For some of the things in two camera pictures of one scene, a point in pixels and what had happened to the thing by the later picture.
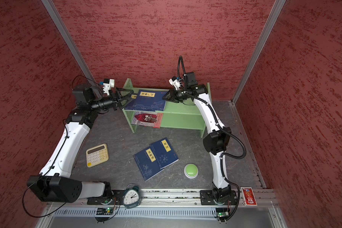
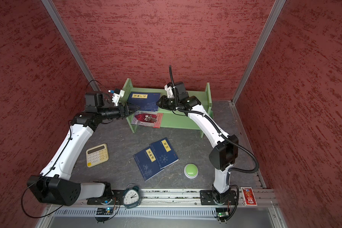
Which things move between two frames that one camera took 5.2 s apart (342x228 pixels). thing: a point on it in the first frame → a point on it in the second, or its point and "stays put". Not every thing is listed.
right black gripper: (174, 94) → (164, 104)
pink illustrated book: (148, 119) stays put
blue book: (164, 153) stays put
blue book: (148, 100) stays put
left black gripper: (119, 89) → (126, 109)
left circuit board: (103, 211) stays put
